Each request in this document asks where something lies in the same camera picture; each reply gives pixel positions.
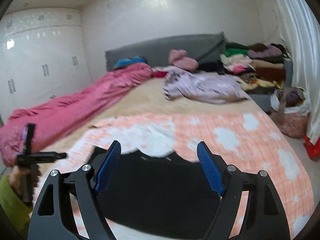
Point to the white wardrobe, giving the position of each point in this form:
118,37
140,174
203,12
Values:
42,57

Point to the pink fluffy pillow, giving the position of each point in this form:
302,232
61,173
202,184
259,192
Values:
180,59

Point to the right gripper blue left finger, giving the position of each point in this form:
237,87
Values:
107,168

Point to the lilac crumpled garment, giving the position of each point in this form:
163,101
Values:
208,88

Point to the stack of folded clothes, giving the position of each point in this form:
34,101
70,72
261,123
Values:
260,67

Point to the grey upholstered headboard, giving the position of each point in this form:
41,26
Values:
201,47

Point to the black long sleeve sweater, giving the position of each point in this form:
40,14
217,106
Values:
167,196

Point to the pink duvet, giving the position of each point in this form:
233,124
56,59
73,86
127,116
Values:
62,115

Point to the blue pillow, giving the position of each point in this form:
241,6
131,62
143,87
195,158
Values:
122,63

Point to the red garment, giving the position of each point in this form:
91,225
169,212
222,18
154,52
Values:
159,74

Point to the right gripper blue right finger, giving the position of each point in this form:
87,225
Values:
210,169

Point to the red bag on floor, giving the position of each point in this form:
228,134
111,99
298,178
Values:
313,150

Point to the peach white plush blanket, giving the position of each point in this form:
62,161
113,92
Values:
250,141

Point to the bag of clothes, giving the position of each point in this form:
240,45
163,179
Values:
291,107

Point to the white satin curtain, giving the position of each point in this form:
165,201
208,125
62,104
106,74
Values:
300,30

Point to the person's left hand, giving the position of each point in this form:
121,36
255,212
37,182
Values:
15,178

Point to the green sleeve left forearm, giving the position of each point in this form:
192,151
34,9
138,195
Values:
16,211

